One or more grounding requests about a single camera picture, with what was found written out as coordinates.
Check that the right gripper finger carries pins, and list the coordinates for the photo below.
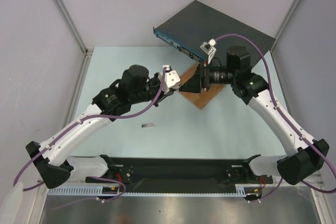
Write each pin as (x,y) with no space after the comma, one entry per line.
(190,76)
(192,85)

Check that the black blue network switch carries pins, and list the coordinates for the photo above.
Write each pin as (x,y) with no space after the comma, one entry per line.
(198,23)

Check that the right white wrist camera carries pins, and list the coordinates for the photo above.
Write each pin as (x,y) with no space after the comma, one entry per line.
(209,49)

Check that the aluminium frame post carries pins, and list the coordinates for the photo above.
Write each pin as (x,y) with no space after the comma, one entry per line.
(69,22)
(291,11)

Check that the silver SFP module lower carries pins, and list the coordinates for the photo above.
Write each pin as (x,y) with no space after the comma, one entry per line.
(147,125)

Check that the left aluminium frame post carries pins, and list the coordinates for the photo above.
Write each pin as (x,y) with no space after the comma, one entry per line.
(69,22)

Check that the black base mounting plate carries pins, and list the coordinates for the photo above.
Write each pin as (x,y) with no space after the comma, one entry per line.
(178,172)

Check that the wooden base board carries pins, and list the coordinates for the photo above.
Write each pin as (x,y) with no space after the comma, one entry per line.
(201,100)

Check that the right aluminium frame post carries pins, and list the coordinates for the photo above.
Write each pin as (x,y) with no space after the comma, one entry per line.
(291,11)

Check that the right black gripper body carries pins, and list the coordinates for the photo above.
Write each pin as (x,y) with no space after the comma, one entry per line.
(205,77)

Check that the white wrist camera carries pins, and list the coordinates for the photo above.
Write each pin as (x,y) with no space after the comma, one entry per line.
(170,79)
(209,49)

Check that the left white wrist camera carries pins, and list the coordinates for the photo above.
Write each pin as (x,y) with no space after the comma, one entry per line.
(170,79)

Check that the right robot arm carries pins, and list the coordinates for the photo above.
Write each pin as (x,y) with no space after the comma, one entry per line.
(303,154)

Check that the white slotted cable duct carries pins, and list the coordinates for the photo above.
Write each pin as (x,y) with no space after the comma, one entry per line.
(107,191)

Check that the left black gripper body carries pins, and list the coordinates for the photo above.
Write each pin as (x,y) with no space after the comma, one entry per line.
(154,87)

